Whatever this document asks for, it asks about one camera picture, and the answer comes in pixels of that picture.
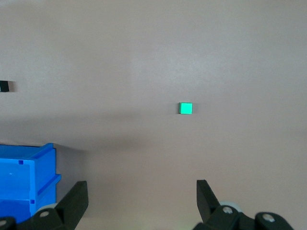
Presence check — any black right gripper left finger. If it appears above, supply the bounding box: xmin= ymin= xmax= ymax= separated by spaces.
xmin=0 ymin=181 xmax=88 ymax=230

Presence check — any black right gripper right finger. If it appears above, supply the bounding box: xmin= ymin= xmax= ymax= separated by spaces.
xmin=193 ymin=179 xmax=295 ymax=230

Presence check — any green cube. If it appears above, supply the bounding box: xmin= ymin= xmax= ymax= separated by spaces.
xmin=178 ymin=102 xmax=194 ymax=115

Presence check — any blue plastic storage bin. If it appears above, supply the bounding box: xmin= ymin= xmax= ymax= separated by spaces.
xmin=0 ymin=143 xmax=62 ymax=220

